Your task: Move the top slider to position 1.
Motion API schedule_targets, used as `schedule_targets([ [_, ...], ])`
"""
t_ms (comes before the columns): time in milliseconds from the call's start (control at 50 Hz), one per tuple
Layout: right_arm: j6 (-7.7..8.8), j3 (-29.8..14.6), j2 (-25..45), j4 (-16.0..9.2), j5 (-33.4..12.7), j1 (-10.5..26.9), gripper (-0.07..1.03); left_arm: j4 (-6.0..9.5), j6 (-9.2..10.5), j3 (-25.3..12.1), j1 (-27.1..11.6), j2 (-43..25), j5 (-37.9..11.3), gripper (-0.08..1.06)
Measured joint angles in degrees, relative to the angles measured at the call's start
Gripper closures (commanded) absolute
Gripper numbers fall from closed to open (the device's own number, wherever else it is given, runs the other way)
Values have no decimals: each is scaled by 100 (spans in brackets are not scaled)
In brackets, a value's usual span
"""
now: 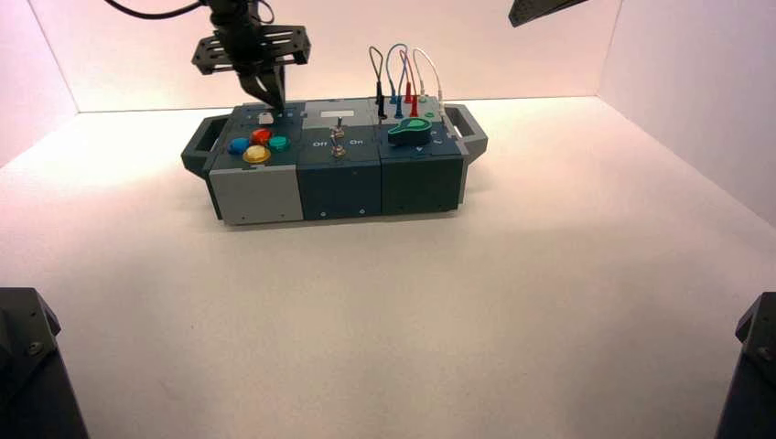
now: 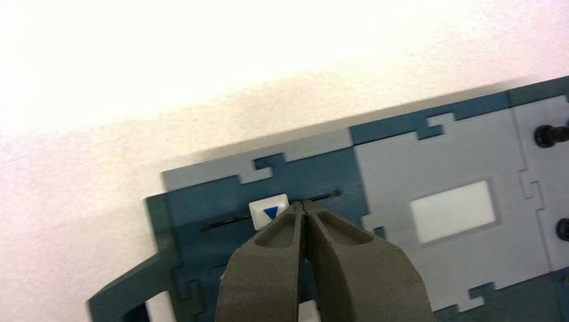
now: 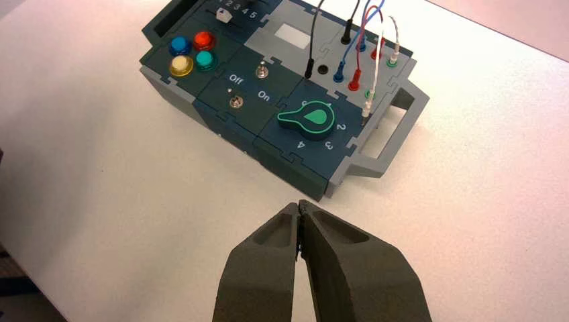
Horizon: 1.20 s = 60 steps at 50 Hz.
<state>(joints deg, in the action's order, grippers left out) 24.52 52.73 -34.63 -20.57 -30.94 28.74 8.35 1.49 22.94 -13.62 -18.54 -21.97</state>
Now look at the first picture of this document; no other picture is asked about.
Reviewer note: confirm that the metal toggle switch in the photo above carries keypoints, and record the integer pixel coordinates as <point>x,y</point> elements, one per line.
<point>339,129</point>
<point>339,151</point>

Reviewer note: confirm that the white slider knob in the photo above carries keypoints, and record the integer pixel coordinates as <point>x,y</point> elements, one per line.
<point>265,118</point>

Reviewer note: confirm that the green rotary knob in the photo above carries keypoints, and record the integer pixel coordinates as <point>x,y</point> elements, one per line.
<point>409,131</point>

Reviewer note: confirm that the blue push button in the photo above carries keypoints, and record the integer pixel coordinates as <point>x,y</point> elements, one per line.
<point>238,145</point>

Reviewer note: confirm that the yellow push button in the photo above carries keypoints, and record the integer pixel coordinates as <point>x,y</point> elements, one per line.
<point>256,155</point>

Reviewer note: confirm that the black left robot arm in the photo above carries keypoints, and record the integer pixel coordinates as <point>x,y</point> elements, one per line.
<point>233,12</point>

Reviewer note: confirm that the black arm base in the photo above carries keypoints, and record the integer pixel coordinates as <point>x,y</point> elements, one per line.
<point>30,375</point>
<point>752,375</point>

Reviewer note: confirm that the red push button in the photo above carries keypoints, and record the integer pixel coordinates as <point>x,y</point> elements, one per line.
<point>261,135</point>

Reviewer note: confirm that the dark teal control box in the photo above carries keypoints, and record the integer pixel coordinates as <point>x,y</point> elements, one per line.
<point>339,188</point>

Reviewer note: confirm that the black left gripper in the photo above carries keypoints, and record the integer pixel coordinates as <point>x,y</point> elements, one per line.
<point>248,51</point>

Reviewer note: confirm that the teal push button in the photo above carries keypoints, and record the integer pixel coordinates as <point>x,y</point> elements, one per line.
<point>279,143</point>

